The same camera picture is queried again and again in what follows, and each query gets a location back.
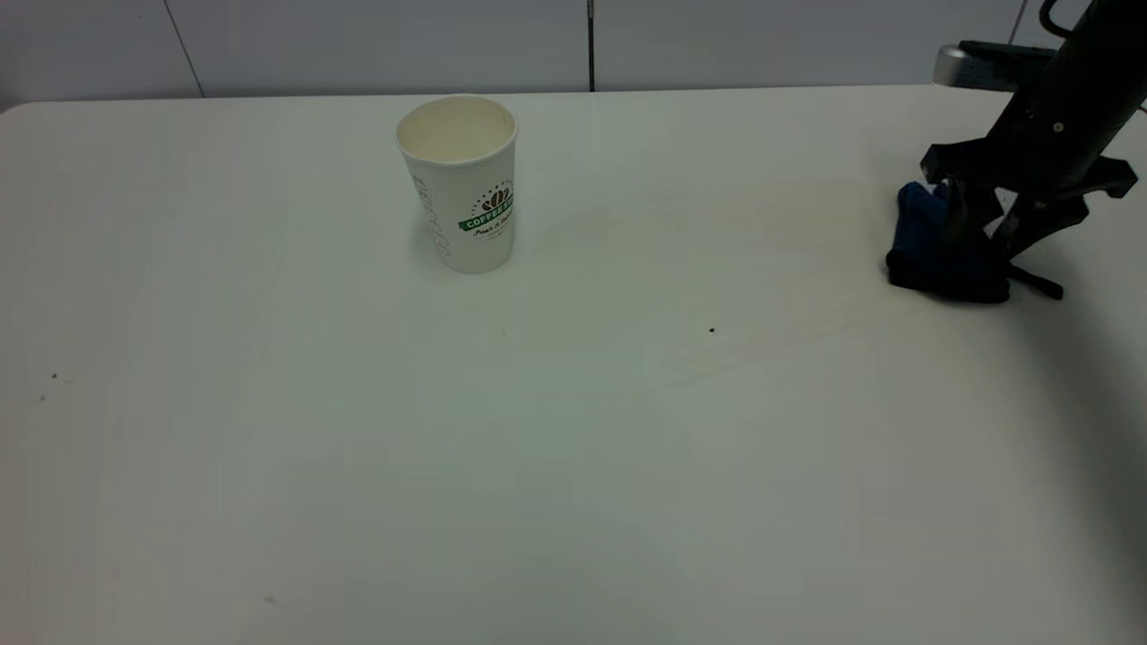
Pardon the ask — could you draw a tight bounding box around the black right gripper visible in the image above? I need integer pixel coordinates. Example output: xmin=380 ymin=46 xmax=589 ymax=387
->
xmin=920 ymin=76 xmax=1139 ymax=267

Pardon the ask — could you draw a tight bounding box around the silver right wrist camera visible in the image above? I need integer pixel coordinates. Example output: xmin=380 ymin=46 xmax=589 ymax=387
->
xmin=932 ymin=40 xmax=1058 ymax=92

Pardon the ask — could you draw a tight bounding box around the white paper coffee cup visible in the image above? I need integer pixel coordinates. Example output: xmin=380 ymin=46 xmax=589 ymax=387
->
xmin=396 ymin=95 xmax=520 ymax=275

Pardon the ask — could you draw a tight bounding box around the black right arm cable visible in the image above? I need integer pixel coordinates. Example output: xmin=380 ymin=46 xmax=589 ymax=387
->
xmin=1038 ymin=0 xmax=1081 ymax=41

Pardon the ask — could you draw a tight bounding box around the blue cloth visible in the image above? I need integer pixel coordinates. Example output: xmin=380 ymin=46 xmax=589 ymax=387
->
xmin=885 ymin=182 xmax=1065 ymax=304

